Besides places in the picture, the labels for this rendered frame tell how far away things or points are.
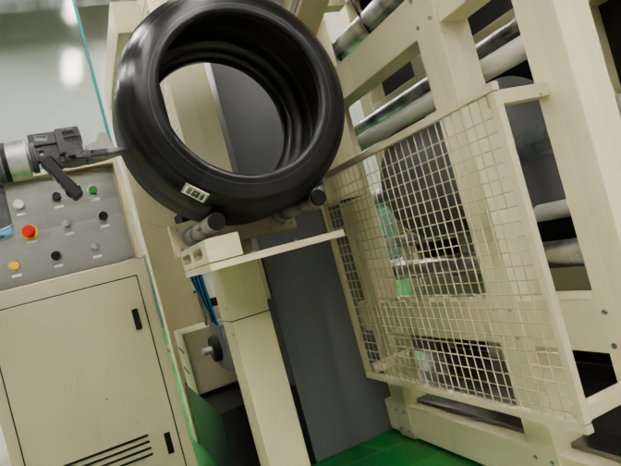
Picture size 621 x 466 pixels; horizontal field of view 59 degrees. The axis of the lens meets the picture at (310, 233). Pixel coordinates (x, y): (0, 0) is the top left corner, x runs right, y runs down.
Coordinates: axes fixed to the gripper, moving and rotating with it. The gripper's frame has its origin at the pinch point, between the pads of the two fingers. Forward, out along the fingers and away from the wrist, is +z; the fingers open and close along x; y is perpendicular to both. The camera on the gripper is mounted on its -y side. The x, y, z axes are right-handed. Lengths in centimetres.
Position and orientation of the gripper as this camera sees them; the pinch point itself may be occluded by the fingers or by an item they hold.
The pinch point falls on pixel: (121, 153)
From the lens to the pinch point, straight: 144.1
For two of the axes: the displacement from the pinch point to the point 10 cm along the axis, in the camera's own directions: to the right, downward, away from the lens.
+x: -3.7, 1.2, 9.2
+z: 8.9, -2.3, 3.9
